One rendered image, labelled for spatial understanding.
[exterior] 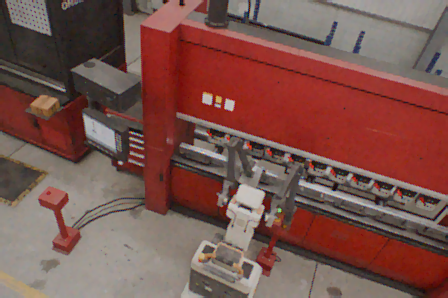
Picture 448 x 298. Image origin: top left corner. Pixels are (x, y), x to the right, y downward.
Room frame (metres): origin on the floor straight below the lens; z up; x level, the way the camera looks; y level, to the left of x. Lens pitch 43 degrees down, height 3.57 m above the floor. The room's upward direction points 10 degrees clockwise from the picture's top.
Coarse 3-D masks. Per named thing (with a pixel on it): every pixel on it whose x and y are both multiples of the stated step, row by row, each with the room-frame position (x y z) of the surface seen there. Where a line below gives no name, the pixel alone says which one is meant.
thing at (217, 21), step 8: (216, 0) 2.77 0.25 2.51; (224, 0) 2.78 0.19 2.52; (248, 0) 2.85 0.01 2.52; (208, 8) 2.82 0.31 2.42; (216, 8) 2.77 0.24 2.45; (224, 8) 2.79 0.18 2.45; (248, 8) 2.92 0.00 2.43; (208, 16) 2.80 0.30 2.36; (216, 16) 2.77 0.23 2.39; (224, 16) 2.80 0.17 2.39; (248, 16) 2.93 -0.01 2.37; (208, 24) 2.76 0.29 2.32; (216, 24) 2.76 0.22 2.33; (224, 24) 2.78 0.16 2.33
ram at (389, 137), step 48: (192, 48) 2.73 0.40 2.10; (192, 96) 2.73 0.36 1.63; (240, 96) 2.64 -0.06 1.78; (288, 96) 2.56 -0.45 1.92; (336, 96) 2.49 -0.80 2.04; (384, 96) 2.44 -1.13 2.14; (288, 144) 2.54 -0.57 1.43; (336, 144) 2.46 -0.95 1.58; (384, 144) 2.39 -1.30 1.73; (432, 144) 2.33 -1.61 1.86
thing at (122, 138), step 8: (88, 112) 2.30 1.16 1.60; (96, 112) 2.35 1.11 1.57; (104, 120) 2.23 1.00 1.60; (112, 120) 2.28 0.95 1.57; (112, 128) 2.17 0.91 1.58; (120, 128) 2.17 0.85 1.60; (128, 128) 2.23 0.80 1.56; (88, 136) 2.30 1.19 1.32; (120, 136) 2.13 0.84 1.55; (128, 136) 2.22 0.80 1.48; (96, 144) 2.26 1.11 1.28; (120, 144) 2.14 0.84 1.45; (128, 144) 2.22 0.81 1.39; (112, 152) 2.18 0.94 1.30; (120, 152) 2.14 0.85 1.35; (128, 152) 2.21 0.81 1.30; (120, 160) 2.15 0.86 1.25; (128, 160) 2.17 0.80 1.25
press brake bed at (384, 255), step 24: (192, 192) 2.59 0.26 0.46; (216, 192) 2.54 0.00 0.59; (192, 216) 2.60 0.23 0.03; (216, 216) 2.58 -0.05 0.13; (312, 216) 2.34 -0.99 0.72; (336, 216) 2.31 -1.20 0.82; (264, 240) 2.42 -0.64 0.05; (288, 240) 2.40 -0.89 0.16; (312, 240) 2.32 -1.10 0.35; (336, 240) 2.28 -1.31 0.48; (360, 240) 2.24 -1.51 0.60; (384, 240) 2.20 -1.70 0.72; (408, 240) 2.17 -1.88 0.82; (336, 264) 2.27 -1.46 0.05; (360, 264) 2.23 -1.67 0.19; (384, 264) 2.17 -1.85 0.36; (408, 264) 2.14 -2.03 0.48; (432, 264) 2.10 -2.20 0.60; (408, 288) 2.13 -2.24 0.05; (432, 288) 2.08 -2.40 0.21
